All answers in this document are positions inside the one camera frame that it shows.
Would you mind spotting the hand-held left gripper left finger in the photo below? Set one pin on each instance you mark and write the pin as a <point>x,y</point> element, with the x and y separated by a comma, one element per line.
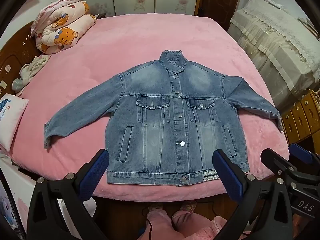
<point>96,173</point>

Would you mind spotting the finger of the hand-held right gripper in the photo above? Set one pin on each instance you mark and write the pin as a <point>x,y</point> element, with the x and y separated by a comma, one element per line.
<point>300,152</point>
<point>277,161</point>

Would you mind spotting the white pink cartoon cabinet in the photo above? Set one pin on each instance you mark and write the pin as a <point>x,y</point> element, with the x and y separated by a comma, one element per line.
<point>15,180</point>

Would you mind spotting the brown wooden headboard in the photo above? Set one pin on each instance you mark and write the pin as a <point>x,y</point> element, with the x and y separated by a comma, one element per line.
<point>15,50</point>

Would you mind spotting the knitted multicolour slipper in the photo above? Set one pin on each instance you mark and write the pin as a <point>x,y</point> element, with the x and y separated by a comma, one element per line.
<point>188,207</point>
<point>155,208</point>

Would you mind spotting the dark brown wooden door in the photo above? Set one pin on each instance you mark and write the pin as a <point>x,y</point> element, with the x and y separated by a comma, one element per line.
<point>220,0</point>

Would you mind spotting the white paper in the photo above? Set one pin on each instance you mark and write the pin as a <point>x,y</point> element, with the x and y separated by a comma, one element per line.
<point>276,3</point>

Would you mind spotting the wooden slatted crib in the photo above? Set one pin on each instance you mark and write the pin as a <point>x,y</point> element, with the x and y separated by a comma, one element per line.
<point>300,120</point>

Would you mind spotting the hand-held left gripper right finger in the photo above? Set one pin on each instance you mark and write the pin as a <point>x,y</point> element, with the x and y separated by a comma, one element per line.
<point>226,176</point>

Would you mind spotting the person's pink fleece clothing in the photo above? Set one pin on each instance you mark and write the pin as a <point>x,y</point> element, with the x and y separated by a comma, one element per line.
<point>180,226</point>

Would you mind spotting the blue denim jacket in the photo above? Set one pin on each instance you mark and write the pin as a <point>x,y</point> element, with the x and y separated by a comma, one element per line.
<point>160,120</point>

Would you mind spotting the white embroidered pillow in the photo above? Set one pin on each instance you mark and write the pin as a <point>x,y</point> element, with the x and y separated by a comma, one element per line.
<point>11,120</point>

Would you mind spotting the folded cartoon bear quilt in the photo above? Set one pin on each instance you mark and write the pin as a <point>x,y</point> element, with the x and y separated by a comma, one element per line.
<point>62,27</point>

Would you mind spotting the pink fleece bed blanket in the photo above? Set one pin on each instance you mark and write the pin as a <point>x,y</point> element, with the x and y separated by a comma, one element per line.
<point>150,37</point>

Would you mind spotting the crumpled grey white cloth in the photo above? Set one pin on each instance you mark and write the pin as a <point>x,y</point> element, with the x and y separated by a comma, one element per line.
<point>28,71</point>

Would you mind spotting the cream lace covered furniture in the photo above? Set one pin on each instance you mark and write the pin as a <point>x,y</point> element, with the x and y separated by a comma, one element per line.
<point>275,42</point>

